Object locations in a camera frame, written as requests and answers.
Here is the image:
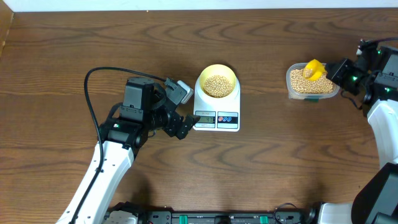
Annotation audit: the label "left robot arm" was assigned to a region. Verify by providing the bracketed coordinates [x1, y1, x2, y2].
[58, 77, 199, 223]

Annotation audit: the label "black cable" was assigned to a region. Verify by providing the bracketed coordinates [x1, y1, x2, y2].
[369, 37, 398, 44]
[70, 65, 167, 224]

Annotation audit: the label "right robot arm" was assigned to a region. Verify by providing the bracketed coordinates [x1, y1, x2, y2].
[316, 41, 397, 223]

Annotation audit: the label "white digital kitchen scale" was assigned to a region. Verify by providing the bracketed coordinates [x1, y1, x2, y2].
[193, 78, 241, 132]

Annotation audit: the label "clear plastic container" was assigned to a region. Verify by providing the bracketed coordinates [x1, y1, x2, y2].
[286, 63, 340, 100]

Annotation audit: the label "soybeans in bowl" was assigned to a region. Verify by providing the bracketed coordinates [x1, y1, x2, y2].
[203, 75, 233, 98]

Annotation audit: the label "yellow measuring scoop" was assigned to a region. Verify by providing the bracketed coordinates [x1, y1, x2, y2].
[303, 59, 327, 81]

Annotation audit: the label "left black cable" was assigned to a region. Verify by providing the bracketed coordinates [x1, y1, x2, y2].
[70, 65, 167, 224]

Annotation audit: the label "soybeans in container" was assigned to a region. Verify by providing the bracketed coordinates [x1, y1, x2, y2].
[290, 69, 335, 94]

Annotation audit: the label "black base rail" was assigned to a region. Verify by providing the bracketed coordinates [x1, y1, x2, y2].
[103, 204, 316, 224]

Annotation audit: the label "right black cable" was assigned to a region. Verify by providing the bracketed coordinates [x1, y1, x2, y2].
[369, 37, 398, 44]

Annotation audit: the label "pale yellow bowl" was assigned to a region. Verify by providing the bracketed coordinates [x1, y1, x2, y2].
[199, 64, 238, 95]

